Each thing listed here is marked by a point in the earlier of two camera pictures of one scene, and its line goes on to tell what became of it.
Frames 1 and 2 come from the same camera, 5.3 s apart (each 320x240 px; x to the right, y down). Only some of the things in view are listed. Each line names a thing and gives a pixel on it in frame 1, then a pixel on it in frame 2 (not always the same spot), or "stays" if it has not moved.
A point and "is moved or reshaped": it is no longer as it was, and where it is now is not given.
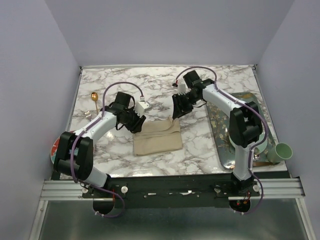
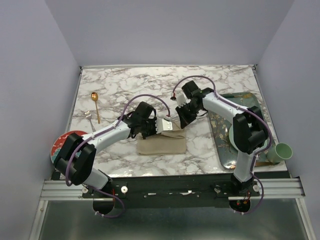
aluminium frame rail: x=59 y=190 stays
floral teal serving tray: x=220 y=120 stays
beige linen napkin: x=158 y=137 is moved or reshaped
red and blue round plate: x=55 y=149 stays
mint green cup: x=281 y=151 stays
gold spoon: x=94 y=96 stays
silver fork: x=87 y=114 stays
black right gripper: x=181 y=110 -> x=184 y=120
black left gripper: x=136 y=127 -> x=153 y=121
